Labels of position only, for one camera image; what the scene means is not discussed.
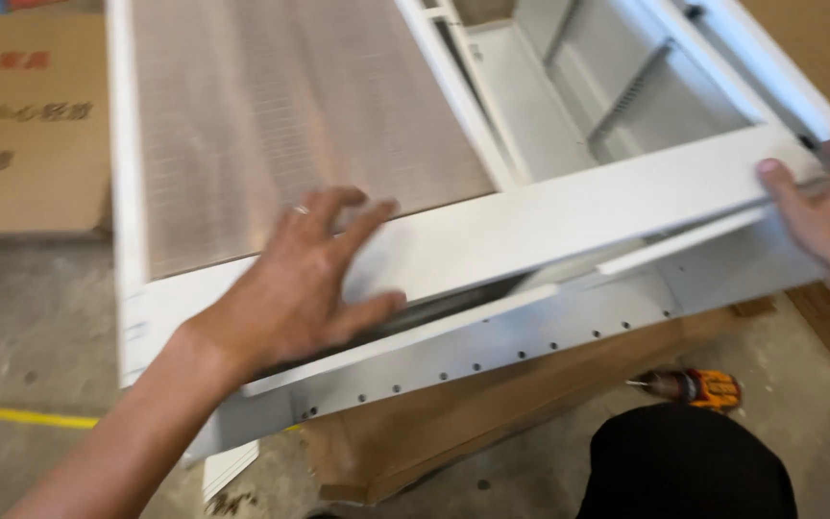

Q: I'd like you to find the person's left hand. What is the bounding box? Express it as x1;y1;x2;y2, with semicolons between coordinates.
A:
181;186;408;384

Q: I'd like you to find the white metal cabinet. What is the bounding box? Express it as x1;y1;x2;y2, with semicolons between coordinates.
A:
105;0;830;462

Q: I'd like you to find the plain brown cardboard box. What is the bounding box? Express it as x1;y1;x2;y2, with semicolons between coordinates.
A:
738;0;830;125

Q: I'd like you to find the small white panel piece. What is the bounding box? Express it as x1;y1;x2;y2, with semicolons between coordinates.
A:
202;440;262;503

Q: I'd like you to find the person's black trouser leg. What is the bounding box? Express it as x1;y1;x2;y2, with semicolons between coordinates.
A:
576;403;798;519

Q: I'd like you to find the printed cardboard box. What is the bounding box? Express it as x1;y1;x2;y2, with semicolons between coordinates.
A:
0;0;113;237

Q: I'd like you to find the yellow cordless drill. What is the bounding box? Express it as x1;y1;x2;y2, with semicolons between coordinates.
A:
625;368;743;414

